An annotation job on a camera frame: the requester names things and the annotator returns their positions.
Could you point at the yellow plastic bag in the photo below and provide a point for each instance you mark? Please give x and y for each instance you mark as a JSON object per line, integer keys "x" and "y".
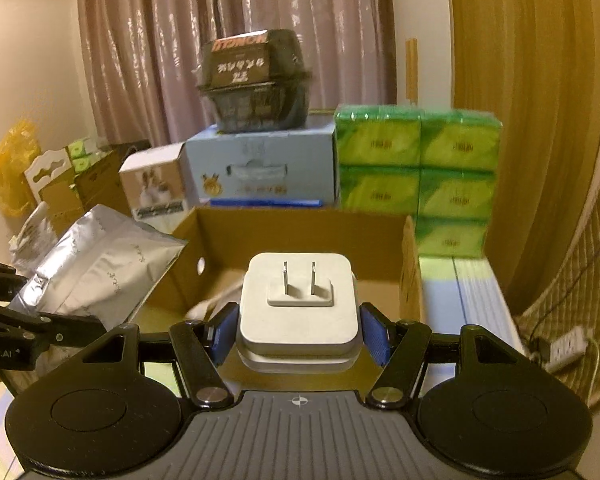
{"x": 12, "y": 170}

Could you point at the brown cardboard box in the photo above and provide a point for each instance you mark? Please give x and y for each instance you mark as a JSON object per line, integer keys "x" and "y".
{"x": 300, "y": 235}

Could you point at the checked cloth desktop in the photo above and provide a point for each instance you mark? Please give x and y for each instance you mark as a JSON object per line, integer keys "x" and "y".
{"x": 455, "y": 300}

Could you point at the brown carton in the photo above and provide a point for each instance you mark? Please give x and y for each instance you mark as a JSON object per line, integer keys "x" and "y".
{"x": 62, "y": 207}
{"x": 105, "y": 180}

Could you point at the quilted chair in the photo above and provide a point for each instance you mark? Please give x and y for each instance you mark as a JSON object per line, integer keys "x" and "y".
{"x": 580, "y": 270}

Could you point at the wooden strip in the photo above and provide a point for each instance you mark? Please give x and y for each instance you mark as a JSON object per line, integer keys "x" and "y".
{"x": 411, "y": 70}

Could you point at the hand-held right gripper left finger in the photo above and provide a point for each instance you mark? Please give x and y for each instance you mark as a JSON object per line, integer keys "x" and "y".
{"x": 225, "y": 332}

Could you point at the green tissue pack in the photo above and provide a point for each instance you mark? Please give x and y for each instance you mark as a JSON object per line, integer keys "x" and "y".
{"x": 455, "y": 194}
{"x": 377, "y": 135}
{"x": 450, "y": 239}
{"x": 377, "y": 187}
{"x": 460, "y": 140}

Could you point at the small white product box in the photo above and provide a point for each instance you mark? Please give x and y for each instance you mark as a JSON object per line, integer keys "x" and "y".
{"x": 152, "y": 185}

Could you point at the dark plastic food container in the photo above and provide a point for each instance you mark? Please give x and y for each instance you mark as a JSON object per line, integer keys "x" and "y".
{"x": 255, "y": 85}

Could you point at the silver foil pouch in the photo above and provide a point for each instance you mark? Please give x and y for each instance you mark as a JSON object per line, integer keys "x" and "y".
{"x": 100, "y": 265}

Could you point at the white power strip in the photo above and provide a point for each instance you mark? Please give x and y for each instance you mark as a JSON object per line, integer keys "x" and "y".
{"x": 567, "y": 347}

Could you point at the white power adapter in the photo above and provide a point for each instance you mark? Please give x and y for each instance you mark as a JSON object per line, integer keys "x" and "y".
{"x": 297, "y": 310}

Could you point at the pink curtain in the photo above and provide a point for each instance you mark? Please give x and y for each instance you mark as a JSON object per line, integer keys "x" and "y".
{"x": 155, "y": 50}

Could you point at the pale green packet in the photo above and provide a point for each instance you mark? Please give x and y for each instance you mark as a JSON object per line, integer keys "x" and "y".
{"x": 82, "y": 155}

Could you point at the crumpled silver plastic bag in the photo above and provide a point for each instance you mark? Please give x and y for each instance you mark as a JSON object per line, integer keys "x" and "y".
{"x": 27, "y": 240}

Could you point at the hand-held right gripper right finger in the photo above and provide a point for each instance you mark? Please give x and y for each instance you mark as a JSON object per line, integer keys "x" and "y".
{"x": 375, "y": 332}

